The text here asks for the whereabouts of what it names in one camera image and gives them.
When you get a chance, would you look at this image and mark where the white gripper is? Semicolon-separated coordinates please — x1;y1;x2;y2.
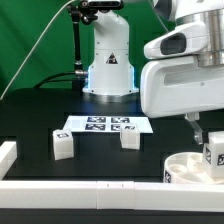
140;20;224;145

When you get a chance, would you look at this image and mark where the white round stool seat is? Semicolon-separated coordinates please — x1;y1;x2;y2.
163;152;224;184

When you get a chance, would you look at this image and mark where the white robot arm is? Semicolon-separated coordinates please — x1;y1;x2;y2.
84;0;224;144

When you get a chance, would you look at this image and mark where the white marker sheet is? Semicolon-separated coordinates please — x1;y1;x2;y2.
64;115;153;133

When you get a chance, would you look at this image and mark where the green backdrop curtain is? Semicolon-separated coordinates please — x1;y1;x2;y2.
0;0;174;97

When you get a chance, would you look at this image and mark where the black camera on mount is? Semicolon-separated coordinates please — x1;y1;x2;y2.
80;0;123;10

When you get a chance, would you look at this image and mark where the black cable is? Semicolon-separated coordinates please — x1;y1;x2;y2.
33;71;84;89

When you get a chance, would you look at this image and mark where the white front rail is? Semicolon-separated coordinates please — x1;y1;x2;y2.
0;181;224;212

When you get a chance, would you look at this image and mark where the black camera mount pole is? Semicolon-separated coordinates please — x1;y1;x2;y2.
67;4;84;93

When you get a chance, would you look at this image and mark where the white cable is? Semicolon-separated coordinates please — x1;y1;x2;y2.
0;0;76;101

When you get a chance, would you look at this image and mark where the white left rail block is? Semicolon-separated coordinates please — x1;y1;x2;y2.
0;141;17;181

